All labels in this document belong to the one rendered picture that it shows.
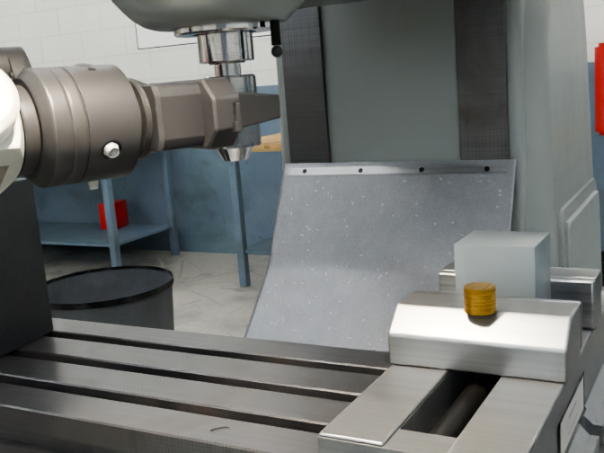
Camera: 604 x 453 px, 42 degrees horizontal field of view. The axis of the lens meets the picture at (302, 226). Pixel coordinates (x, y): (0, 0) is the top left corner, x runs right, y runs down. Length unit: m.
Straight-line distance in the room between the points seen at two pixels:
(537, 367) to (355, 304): 0.47
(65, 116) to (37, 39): 6.27
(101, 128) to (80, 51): 5.95
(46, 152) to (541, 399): 0.37
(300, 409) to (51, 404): 0.23
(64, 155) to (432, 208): 0.54
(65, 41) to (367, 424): 6.24
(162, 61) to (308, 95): 4.98
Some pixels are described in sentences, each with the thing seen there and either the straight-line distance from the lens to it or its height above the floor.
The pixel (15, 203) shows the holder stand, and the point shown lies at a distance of 0.95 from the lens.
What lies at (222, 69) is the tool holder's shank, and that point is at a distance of 0.69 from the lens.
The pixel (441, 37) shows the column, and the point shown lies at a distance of 1.01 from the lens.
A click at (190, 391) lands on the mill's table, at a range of 0.76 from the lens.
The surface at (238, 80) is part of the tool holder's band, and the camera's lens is 0.68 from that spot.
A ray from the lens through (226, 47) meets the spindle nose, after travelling 0.68.
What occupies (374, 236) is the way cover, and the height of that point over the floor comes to 1.06.
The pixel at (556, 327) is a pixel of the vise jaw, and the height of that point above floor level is 1.09.
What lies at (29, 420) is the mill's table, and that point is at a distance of 0.79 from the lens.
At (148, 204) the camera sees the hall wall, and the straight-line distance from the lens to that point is 6.25.
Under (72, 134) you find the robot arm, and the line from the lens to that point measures 0.59.
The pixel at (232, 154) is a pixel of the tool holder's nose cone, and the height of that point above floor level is 1.20.
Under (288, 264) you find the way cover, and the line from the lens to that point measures 1.06.
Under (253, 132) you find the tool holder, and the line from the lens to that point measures 0.69.
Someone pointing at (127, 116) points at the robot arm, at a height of 1.24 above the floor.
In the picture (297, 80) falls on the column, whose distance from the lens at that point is 1.08.
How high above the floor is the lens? 1.27
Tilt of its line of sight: 11 degrees down
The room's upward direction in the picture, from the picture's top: 5 degrees counter-clockwise
